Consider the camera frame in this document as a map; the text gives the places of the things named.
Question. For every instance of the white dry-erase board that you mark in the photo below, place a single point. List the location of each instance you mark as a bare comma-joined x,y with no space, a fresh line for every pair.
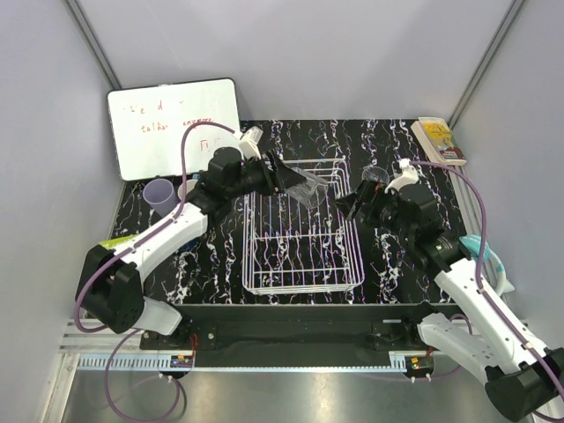
154,126

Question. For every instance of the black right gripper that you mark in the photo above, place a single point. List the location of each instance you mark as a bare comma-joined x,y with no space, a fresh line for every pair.
372,192

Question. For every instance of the green treehouse book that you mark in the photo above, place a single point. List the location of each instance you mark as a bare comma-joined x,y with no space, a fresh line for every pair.
112,243

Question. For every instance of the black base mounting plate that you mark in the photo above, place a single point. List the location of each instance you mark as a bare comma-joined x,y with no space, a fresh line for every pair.
339,337

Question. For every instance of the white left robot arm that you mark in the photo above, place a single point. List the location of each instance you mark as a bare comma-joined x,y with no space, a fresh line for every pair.
111,286

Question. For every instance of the white wire dish rack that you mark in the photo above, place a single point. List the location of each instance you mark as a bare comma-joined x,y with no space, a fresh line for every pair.
291,248

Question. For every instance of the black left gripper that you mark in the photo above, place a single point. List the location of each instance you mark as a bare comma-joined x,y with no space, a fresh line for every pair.
277,180

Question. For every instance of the yellow paperback book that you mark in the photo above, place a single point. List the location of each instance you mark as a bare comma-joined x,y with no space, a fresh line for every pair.
437,140

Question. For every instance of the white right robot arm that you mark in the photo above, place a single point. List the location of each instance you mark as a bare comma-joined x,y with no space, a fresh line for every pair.
519,372

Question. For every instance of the aluminium front rail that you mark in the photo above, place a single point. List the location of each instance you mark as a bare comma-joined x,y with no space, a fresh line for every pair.
123,352

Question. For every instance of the teal floral ceramic mug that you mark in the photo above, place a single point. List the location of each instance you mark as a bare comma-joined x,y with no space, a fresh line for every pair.
185,188

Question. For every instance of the lavender plastic cup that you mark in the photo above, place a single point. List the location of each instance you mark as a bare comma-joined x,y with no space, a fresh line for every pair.
161,196

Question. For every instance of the clear glass cup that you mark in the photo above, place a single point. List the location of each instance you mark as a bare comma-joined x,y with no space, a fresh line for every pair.
375,174
310,193

